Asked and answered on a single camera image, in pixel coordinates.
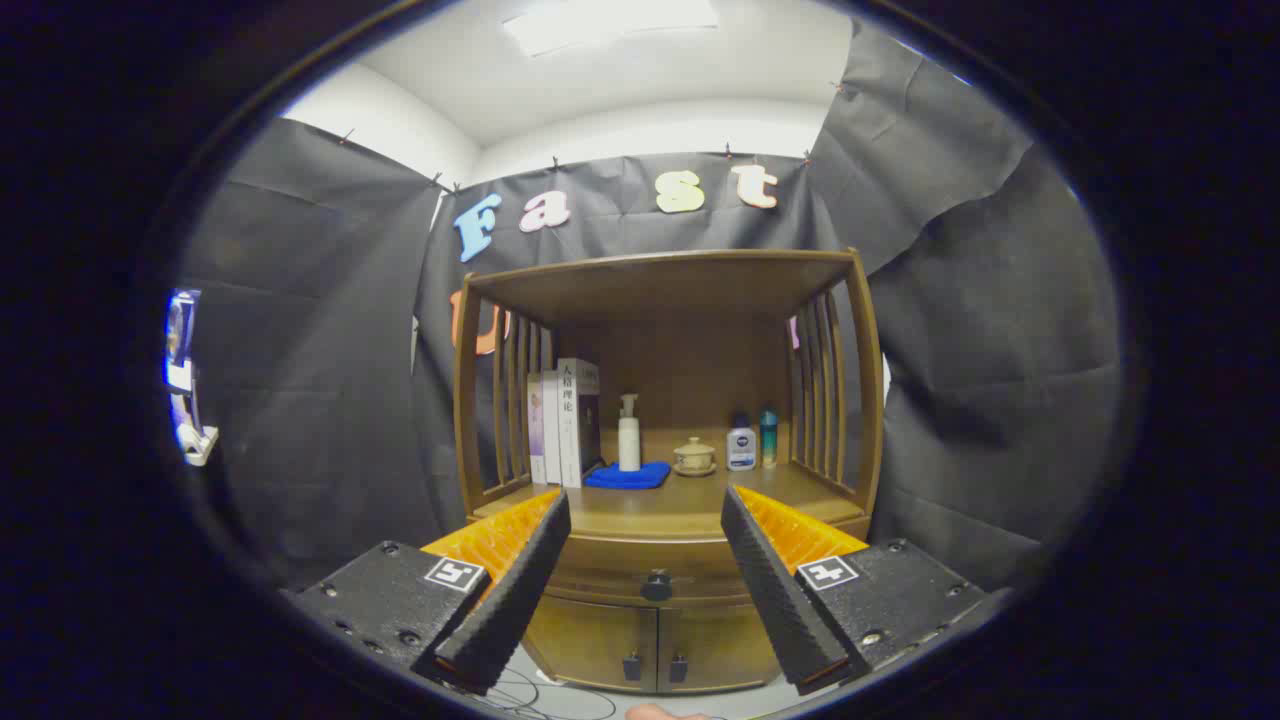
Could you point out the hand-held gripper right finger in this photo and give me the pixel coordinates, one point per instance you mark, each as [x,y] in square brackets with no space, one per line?
[780,600]

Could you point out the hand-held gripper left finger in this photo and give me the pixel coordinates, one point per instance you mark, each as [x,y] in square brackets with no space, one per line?
[510,600]

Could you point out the wooden drawer with black knob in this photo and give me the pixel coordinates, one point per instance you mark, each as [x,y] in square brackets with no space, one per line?
[620,570]

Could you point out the wooden cabinet door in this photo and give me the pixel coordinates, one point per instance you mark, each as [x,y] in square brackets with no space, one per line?
[720,645]
[590,640]

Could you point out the wooden countertop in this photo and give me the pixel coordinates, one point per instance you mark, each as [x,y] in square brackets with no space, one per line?
[680,500]

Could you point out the wooden cabinet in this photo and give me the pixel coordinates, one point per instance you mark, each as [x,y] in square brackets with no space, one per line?
[700,380]

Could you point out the white lotion bottle blue cap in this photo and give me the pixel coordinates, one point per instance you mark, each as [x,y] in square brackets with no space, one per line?
[741,448]

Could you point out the teal slim bottle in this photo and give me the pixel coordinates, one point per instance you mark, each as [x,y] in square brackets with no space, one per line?
[768,440]

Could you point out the beige lidded tea cup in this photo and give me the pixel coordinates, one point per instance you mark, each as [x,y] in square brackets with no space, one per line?
[694,458]

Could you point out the blue cloth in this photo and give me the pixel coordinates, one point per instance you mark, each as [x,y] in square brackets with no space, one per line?
[628,477]

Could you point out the purple-spined book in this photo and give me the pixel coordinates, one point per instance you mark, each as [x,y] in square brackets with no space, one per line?
[535,430]

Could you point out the white-spined book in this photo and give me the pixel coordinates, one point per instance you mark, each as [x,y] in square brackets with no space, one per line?
[551,430]

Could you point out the grey book with portrait cover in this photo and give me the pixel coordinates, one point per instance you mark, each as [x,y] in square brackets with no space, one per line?
[575,420]

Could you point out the white pump bottle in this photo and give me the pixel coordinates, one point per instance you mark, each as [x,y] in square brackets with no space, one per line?
[629,440]

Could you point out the white and blue device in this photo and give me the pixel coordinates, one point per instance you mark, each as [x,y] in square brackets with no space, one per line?
[183,380]

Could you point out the ceiling light panel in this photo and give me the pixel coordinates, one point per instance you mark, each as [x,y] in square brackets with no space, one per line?
[610,25]

